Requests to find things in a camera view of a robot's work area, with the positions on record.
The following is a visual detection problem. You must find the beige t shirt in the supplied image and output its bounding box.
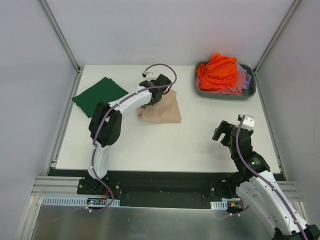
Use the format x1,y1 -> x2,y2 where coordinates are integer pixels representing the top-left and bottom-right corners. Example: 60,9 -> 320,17
136,90 -> 182,124

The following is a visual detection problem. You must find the green t shirt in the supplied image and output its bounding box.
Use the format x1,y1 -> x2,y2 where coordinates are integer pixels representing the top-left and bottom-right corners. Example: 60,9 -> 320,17
72,77 -> 128,118

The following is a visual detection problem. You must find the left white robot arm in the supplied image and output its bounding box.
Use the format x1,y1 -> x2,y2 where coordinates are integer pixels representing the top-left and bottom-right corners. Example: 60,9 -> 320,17
84,74 -> 174,195

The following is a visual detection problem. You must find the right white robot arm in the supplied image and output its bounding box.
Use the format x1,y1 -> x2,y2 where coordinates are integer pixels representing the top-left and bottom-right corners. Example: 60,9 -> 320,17
212,116 -> 320,240

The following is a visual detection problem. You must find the pink t shirt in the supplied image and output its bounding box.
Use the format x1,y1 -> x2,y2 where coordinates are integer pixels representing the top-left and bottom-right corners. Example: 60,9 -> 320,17
195,71 -> 252,96

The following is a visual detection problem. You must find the grey laundry basket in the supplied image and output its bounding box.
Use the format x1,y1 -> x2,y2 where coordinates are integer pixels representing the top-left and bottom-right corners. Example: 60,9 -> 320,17
193,60 -> 256,102

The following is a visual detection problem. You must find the orange t shirt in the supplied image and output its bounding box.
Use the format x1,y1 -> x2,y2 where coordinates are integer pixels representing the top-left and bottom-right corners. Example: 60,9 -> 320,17
196,53 -> 238,92

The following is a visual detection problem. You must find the lavender t shirt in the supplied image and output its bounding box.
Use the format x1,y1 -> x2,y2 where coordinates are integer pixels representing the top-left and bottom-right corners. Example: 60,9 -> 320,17
236,63 -> 252,90

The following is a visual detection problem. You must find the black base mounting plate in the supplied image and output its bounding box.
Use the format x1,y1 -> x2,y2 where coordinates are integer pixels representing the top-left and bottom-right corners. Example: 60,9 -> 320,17
49,169 -> 249,209

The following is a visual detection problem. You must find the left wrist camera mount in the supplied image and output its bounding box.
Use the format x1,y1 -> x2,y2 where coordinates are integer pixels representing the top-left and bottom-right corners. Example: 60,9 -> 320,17
142,71 -> 154,78

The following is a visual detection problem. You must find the right white cable duct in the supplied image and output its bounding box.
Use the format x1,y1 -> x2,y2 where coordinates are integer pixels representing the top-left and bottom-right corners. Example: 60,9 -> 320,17
210,200 -> 244,211

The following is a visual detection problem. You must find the white cable duct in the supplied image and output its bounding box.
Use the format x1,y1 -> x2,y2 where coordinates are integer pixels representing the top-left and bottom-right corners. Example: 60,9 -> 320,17
42,196 -> 120,208
210,200 -> 244,211

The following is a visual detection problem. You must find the left aluminium frame post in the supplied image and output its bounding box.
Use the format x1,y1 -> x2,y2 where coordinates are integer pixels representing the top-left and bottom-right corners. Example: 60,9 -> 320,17
37,0 -> 81,73

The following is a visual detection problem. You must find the aluminium frame post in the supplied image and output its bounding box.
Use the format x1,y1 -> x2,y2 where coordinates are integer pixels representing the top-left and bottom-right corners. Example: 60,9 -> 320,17
37,0 -> 81,73
253,0 -> 304,75

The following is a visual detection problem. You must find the right aluminium frame post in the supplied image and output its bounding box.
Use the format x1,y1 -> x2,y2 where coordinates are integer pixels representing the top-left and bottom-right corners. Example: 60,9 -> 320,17
253,0 -> 304,75

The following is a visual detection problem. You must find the front aluminium rail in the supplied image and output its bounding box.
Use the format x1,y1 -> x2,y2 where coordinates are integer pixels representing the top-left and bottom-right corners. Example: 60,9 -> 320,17
31,176 -> 302,202

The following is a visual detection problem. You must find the left white cable duct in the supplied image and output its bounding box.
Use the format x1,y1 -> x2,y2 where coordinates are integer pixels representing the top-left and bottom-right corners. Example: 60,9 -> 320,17
42,196 -> 120,208

